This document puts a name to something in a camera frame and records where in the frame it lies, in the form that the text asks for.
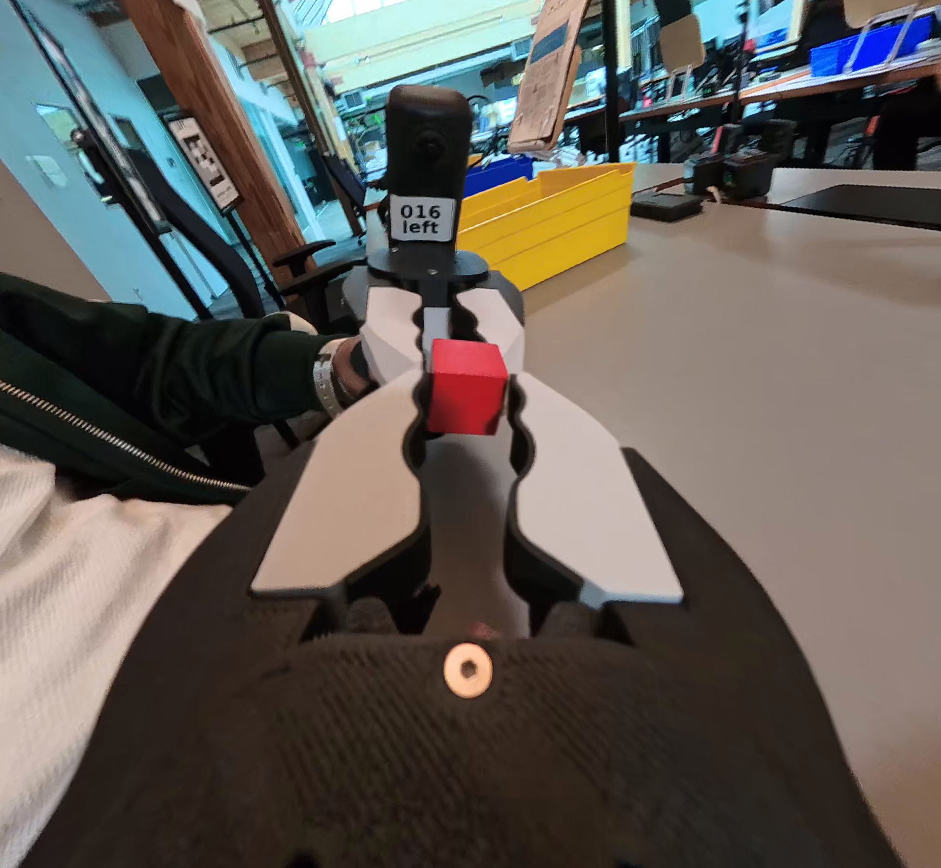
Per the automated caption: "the person's white shirt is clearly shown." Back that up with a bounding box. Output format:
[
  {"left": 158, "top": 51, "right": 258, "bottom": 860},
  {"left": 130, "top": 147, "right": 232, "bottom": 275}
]
[{"left": 0, "top": 442, "right": 247, "bottom": 868}]

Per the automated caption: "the grey desk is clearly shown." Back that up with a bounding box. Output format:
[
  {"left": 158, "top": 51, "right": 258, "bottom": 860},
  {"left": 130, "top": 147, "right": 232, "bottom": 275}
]
[{"left": 323, "top": 163, "right": 941, "bottom": 868}]

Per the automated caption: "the yellow plastic bin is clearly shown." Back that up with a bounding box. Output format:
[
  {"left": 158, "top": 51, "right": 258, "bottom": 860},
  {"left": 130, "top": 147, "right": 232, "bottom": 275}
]
[{"left": 456, "top": 163, "right": 637, "bottom": 292}]

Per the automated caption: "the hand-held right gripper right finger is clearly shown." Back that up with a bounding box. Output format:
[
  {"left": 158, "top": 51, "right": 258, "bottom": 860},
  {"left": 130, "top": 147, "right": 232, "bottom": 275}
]
[{"left": 503, "top": 372, "right": 685, "bottom": 608}]

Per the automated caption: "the person's left hand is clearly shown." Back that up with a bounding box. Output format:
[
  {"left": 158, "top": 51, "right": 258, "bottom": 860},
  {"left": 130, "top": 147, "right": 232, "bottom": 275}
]
[{"left": 327, "top": 335, "right": 380, "bottom": 405}]

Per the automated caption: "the small black pad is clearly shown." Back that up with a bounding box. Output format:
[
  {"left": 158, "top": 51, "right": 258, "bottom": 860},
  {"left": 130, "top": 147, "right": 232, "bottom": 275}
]
[{"left": 631, "top": 192, "right": 705, "bottom": 224}]

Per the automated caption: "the red cube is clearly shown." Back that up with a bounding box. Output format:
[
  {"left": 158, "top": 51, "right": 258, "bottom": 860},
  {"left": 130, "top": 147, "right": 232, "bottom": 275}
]
[{"left": 425, "top": 339, "right": 510, "bottom": 437}]

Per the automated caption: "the wooden pillar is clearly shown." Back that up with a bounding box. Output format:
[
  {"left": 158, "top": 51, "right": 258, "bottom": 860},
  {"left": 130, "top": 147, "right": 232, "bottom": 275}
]
[{"left": 81, "top": 0, "right": 317, "bottom": 289}]

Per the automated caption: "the large black desk mat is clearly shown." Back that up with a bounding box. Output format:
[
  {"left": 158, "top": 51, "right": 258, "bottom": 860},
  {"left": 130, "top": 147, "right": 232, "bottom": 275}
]
[{"left": 779, "top": 185, "right": 941, "bottom": 231}]

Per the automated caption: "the black battery charger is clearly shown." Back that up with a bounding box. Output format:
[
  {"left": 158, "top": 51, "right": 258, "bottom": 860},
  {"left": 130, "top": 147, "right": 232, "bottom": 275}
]
[
  {"left": 684, "top": 154, "right": 727, "bottom": 197},
  {"left": 724, "top": 148, "right": 782, "bottom": 202}
]

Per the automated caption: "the cardboard sheet on stand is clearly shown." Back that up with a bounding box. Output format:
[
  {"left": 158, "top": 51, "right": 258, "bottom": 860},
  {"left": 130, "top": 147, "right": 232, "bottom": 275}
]
[{"left": 507, "top": 0, "right": 615, "bottom": 156}]

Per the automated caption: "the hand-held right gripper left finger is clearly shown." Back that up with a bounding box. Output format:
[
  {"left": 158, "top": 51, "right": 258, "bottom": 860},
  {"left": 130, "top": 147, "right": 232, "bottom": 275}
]
[{"left": 250, "top": 368, "right": 442, "bottom": 601}]

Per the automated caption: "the framed marker sign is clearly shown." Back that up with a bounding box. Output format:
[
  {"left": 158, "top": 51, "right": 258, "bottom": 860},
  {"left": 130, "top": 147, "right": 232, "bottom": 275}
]
[{"left": 165, "top": 111, "right": 244, "bottom": 217}]

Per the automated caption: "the black vertical pole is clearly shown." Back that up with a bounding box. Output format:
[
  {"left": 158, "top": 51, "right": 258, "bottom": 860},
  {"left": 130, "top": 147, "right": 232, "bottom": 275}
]
[{"left": 599, "top": 0, "right": 623, "bottom": 164}]

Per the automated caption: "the blue plastic bin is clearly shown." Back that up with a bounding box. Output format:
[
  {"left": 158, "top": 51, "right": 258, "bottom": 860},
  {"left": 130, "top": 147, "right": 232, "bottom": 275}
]
[{"left": 463, "top": 154, "right": 536, "bottom": 199}]

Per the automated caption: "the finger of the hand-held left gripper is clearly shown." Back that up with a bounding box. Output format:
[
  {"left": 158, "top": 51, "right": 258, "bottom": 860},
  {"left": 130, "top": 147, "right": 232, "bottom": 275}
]
[
  {"left": 362, "top": 285, "right": 449, "bottom": 390},
  {"left": 450, "top": 286, "right": 527, "bottom": 377}
]

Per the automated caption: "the silver wrist bracelet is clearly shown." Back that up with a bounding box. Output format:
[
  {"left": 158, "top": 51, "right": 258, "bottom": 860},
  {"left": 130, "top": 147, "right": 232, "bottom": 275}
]
[{"left": 312, "top": 348, "right": 348, "bottom": 419}]

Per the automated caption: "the small cardboard panel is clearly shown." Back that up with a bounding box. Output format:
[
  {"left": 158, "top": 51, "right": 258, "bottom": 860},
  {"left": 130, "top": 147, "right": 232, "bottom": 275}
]
[{"left": 658, "top": 14, "right": 707, "bottom": 75}]

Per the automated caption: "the person's left forearm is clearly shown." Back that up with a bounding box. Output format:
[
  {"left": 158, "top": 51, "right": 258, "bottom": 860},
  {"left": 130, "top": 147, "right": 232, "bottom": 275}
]
[{"left": 0, "top": 273, "right": 347, "bottom": 458}]

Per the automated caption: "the dark green zip jacket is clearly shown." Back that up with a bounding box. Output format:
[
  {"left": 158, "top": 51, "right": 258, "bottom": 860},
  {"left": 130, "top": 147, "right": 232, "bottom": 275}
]
[{"left": 0, "top": 368, "right": 258, "bottom": 505}]

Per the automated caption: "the blue storage bin with frame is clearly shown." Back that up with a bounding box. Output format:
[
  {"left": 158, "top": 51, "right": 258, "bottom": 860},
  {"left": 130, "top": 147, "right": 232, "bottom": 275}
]
[{"left": 809, "top": 14, "right": 936, "bottom": 79}]

